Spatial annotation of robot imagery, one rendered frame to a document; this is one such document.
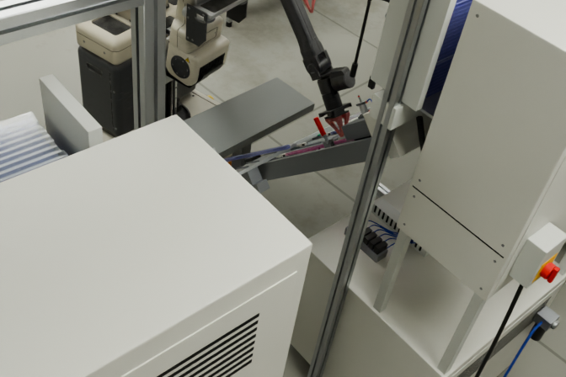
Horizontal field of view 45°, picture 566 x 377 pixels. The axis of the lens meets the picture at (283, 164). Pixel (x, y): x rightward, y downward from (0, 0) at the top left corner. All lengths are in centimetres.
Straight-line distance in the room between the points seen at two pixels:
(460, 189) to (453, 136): 14
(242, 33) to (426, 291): 264
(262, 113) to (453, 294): 111
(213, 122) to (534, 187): 156
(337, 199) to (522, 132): 197
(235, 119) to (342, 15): 221
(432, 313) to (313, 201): 127
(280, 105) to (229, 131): 29
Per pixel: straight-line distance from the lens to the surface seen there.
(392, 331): 224
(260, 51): 440
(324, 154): 209
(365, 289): 231
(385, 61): 176
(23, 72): 419
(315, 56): 225
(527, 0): 162
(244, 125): 284
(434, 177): 180
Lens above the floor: 239
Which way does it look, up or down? 42 degrees down
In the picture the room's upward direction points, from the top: 9 degrees clockwise
